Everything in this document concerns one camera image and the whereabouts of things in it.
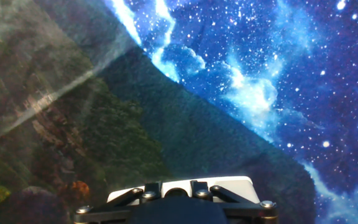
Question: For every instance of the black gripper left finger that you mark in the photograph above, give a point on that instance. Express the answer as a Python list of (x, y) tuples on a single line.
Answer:
[(82, 217)]

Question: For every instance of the white plastic drawer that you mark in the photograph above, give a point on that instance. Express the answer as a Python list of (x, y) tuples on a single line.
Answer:
[(228, 188)]

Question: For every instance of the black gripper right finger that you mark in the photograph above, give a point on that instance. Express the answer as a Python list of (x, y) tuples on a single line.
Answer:
[(267, 214)]

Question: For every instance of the galaxy and forest print cloth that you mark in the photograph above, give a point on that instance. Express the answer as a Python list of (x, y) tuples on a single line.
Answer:
[(197, 124)]

